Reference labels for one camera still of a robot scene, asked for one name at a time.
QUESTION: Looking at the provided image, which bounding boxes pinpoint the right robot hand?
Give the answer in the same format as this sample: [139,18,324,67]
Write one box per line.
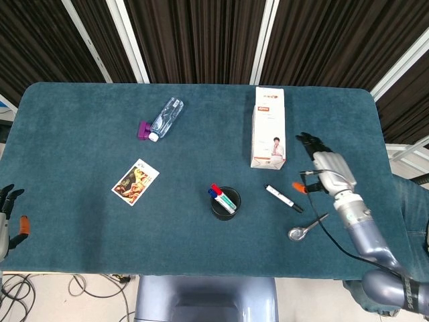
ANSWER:
[292,131,358,196]

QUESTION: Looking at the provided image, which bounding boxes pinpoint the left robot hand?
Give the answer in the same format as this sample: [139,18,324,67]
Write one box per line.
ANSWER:
[0,183,31,263]

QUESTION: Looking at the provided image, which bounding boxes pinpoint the black cap whiteboard marker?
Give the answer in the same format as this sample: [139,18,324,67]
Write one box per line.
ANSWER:
[264,184,304,214]

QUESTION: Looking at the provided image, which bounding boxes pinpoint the red cap whiteboard marker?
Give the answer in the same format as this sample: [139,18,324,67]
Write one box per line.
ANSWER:
[210,183,237,213]

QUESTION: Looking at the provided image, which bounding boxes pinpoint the black mesh pen cup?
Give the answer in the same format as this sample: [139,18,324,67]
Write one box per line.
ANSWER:
[210,186,242,221]

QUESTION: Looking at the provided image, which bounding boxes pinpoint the blue cap whiteboard marker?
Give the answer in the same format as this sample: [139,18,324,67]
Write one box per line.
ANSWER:
[207,188,235,215]

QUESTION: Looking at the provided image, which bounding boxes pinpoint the white carton box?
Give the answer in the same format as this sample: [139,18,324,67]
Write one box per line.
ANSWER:
[250,86,287,170]

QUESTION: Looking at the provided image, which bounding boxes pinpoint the metal spoon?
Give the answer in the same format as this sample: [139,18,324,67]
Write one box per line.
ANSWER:
[288,213,330,242]

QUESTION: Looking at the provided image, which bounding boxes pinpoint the blue denim jeans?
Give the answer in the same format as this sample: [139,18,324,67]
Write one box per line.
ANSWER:
[343,174,429,317]

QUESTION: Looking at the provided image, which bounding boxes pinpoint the printed picture card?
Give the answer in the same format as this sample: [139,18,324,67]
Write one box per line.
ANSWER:
[111,158,160,207]

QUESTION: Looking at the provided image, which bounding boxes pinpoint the teal velvet table cloth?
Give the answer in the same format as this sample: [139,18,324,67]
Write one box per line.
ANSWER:
[0,82,408,281]

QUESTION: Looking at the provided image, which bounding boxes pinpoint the purple plastic block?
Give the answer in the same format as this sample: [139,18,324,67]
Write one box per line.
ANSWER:
[136,121,154,141]

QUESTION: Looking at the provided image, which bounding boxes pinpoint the clear plastic water bottle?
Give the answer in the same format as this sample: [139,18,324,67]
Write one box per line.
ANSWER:
[148,97,185,143]

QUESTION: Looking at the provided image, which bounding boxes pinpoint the dark brown curtain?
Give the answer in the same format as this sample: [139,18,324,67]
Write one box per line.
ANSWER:
[0,0,429,145]

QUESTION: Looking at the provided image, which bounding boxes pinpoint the blue grey robot torso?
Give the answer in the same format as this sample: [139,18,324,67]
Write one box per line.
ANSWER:
[133,274,279,322]

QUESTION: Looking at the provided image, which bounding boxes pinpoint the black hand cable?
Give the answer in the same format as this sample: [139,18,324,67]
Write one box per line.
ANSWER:
[299,169,405,278]

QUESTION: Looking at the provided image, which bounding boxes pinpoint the black floor cable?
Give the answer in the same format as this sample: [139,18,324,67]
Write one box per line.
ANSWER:
[0,273,37,322]

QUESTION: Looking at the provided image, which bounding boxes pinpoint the white metal rack frame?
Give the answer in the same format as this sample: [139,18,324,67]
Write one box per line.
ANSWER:
[385,135,429,176]

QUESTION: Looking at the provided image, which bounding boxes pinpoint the grey floor cable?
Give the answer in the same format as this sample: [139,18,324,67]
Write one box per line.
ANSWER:
[68,273,135,321]

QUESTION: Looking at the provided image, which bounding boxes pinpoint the white frame post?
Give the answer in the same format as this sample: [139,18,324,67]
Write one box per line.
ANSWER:
[105,0,150,84]
[61,0,113,84]
[370,26,429,101]
[249,0,280,85]

